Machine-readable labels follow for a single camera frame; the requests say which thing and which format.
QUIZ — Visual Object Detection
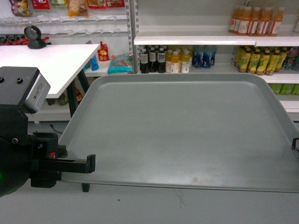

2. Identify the white metal shelf unit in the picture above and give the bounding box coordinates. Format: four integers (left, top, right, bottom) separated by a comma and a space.
0, 0, 299, 122

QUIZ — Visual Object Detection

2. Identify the orange juice bottle front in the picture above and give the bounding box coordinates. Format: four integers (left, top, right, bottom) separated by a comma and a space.
247, 7, 261, 36

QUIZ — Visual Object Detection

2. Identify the orange juice bottle back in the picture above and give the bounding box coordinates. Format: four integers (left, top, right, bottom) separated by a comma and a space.
228, 6, 240, 33

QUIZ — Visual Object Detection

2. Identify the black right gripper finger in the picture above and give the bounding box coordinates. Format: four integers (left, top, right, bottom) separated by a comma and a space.
291, 138, 299, 159

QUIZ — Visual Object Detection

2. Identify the white checkout counter table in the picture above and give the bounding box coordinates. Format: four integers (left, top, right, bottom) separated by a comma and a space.
0, 43, 101, 192

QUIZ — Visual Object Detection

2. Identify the dark tea bottle left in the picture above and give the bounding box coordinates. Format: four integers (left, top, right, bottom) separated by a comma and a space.
140, 49, 149, 74

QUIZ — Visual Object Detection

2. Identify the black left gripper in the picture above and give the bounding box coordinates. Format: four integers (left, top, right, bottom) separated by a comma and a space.
0, 105, 96, 196

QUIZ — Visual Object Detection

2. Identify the teal snack bag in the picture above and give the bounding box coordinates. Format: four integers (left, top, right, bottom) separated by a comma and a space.
107, 54, 133, 74

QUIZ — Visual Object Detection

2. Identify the dark tea bottle right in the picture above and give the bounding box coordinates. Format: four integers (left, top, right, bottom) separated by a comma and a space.
157, 48, 166, 73

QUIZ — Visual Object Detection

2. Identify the dark tea bottle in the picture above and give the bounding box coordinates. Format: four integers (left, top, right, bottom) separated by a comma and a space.
157, 48, 166, 73
140, 49, 149, 74

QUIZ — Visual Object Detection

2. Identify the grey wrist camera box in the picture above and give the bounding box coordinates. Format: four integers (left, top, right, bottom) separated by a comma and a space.
0, 66, 50, 114

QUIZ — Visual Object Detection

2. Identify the orange juice bottle middle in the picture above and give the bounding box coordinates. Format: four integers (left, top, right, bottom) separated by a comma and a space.
237, 7, 251, 35

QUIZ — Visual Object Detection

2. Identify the blue water bottle pack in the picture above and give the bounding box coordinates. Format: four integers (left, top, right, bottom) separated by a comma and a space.
192, 45, 217, 69

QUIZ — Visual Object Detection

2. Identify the grey silver serving tray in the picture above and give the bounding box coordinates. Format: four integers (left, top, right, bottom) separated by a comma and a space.
59, 73, 299, 192

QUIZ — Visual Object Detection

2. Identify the black barcode scanner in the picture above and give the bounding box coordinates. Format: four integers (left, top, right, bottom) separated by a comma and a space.
24, 25, 47, 49

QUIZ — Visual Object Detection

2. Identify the white label drink bottle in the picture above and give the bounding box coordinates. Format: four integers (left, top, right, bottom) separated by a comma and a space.
181, 50, 190, 73

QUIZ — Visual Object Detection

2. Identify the red spout pouch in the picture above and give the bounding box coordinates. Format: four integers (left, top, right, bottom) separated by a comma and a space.
97, 42, 109, 62

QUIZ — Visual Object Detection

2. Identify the yellow snack bag hanging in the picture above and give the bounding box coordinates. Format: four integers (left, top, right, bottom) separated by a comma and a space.
67, 0, 88, 17

